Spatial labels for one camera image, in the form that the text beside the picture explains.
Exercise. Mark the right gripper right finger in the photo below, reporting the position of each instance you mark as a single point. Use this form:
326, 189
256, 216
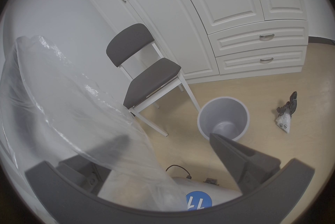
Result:
235, 157

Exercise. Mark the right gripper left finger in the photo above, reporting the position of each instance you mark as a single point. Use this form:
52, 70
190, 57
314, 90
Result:
78, 173

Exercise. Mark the clear plastic bag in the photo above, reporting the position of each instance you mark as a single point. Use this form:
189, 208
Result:
65, 87

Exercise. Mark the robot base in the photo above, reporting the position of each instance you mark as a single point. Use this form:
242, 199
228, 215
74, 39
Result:
227, 193

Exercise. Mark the white trash bin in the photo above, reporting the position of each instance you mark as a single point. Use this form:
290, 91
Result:
222, 113

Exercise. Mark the crumpled black plastic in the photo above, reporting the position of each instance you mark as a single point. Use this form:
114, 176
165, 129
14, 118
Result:
289, 106

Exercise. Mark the white printed wrapper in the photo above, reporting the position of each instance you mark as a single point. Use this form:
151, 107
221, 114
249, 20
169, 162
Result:
284, 123

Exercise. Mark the white chair grey cushions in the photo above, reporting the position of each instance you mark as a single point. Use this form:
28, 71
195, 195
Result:
154, 76

